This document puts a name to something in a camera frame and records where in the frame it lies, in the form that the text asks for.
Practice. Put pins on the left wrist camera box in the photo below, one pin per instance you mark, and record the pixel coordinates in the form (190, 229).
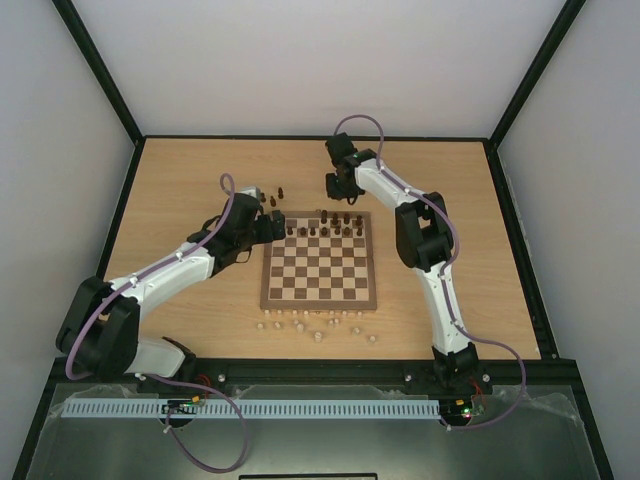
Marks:
(252, 191)

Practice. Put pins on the left controller board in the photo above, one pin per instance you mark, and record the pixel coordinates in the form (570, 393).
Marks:
(189, 406)

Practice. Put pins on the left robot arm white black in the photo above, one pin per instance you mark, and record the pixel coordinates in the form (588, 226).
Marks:
(100, 334)

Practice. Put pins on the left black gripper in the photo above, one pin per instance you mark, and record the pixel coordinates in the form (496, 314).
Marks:
(279, 225)

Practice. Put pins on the black frame rail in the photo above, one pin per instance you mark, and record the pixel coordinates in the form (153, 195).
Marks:
(410, 377)

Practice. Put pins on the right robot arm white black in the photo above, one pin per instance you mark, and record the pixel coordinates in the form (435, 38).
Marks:
(424, 242)

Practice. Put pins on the controller board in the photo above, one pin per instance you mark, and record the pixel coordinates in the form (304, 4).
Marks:
(189, 406)
(464, 408)

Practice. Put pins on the wooden chess board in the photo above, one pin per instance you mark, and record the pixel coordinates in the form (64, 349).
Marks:
(320, 273)

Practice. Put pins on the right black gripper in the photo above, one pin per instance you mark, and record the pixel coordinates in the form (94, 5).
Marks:
(338, 186)

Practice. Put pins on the right controller board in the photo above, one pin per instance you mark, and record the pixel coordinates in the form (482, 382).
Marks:
(464, 408)

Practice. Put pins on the white slotted cable duct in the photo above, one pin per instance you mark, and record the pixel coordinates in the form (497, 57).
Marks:
(254, 409)

